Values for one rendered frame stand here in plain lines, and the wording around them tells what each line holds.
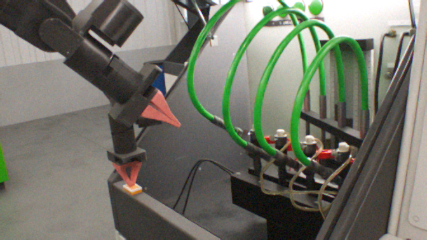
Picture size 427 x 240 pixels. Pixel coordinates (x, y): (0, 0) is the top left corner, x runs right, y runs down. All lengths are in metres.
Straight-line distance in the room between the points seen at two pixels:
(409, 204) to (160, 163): 0.70
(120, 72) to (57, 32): 0.11
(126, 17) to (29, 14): 0.13
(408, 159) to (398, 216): 0.10
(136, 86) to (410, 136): 0.46
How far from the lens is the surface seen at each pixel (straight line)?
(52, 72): 7.27
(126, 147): 0.94
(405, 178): 0.71
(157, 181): 1.15
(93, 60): 0.55
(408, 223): 0.72
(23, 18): 0.51
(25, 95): 7.19
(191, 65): 0.77
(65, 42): 0.52
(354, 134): 0.85
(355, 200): 0.63
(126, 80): 0.56
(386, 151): 0.67
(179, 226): 0.81
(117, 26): 0.55
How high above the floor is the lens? 1.35
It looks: 13 degrees down
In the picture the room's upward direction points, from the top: 5 degrees counter-clockwise
